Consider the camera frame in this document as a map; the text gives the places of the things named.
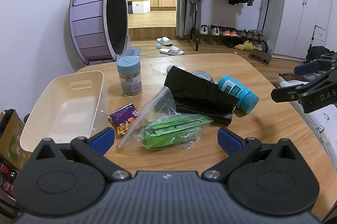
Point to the black coat rack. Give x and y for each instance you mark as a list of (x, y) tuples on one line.
[(196, 41)]

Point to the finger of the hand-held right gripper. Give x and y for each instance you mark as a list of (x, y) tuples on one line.
[(306, 68), (284, 94)]

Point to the toothpick jar with blue lid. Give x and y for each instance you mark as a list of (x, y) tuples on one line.
[(129, 76)]

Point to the small white tube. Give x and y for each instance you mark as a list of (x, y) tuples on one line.
[(172, 67)]

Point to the black clothes pile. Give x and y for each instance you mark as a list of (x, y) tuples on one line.
[(317, 51)]

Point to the cream plastic basket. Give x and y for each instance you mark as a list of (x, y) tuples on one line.
[(65, 108)]

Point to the white printed bedding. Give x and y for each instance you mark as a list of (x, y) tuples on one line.
[(321, 129)]

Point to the purple snack packet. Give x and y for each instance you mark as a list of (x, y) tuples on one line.
[(123, 118)]

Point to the cola bottles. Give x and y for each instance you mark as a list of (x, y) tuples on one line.
[(6, 179)]

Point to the black plastic bag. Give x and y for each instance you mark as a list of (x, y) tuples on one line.
[(194, 92)]

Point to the white foam box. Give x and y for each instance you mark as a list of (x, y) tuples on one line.
[(140, 5)]

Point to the brown cardboard scratcher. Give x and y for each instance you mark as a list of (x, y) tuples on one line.
[(259, 57)]

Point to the tabby cat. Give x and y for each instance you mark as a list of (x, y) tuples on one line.
[(289, 77)]

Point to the white wardrobe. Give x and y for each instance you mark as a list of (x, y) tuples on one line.
[(295, 16)]

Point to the brown cardboard box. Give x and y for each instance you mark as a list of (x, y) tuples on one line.
[(10, 134)]

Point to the yellow duck plush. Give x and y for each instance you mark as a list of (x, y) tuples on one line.
[(246, 45)]

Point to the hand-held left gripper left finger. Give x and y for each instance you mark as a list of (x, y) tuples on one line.
[(102, 139)]

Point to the zip bag of green gum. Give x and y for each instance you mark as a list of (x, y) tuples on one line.
[(168, 132)]

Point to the white slipper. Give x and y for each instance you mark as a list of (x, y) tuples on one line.
[(171, 50), (164, 40)]

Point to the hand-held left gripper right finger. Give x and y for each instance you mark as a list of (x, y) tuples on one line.
[(229, 139)]

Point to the white drawer unit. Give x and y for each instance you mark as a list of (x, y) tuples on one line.
[(320, 34)]

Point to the teal plastic bottle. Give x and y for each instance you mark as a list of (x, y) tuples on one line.
[(237, 93)]

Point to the purple cat wheel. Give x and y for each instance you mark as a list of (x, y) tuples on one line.
[(87, 16)]

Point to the row of shoes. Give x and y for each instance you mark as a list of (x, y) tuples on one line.
[(214, 30)]

